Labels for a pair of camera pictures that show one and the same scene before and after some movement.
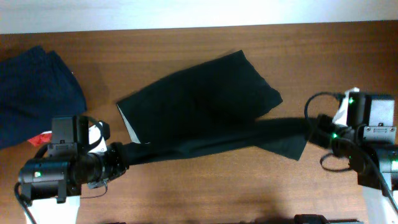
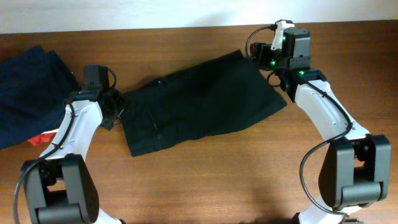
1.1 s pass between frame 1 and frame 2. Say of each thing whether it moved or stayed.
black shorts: moved
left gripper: moved
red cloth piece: stayed
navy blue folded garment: stayed
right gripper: moved
